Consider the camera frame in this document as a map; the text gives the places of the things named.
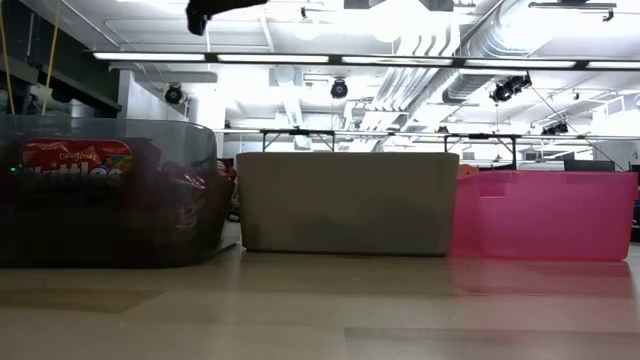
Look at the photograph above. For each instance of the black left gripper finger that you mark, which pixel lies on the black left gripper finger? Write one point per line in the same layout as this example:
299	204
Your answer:
197	17

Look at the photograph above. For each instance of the red Skittles candy pack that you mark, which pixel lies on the red Skittles candy pack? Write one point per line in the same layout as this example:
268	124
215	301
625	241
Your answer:
192	177
75	157

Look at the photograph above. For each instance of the dark translucent plastic bin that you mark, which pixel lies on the dark translucent plastic bin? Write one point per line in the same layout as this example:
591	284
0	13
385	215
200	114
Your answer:
100	225

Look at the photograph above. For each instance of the LED light bar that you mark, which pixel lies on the LED light bar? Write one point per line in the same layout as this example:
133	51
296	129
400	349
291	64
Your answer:
334	59

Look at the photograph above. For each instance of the light grey plastic bin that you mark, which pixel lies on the light grey plastic bin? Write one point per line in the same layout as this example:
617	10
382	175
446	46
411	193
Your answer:
345	205

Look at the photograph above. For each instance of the small orange object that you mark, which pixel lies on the small orange object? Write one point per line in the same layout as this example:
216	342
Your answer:
467	170

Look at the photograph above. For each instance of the black spotlight cluster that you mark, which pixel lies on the black spotlight cluster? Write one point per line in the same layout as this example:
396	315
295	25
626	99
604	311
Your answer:
510	87

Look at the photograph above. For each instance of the black spotlight pair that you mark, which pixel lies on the black spotlight pair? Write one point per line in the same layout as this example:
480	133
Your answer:
555	129

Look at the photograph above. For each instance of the red translucent plastic bin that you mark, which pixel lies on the red translucent plastic bin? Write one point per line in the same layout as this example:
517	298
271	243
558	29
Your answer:
545	215

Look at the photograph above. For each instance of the black monitor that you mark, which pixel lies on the black monitor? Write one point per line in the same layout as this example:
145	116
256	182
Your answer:
589	165

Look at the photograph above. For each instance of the black table leg frame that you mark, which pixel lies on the black table leg frame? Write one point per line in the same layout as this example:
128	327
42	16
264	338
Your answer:
298	132
480	136

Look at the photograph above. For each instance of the silver ventilation duct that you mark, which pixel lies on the silver ventilation duct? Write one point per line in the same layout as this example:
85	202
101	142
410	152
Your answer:
465	85

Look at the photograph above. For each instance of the black ceiling rail fixture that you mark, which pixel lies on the black ceiling rail fixture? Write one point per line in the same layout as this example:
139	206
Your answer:
570	5

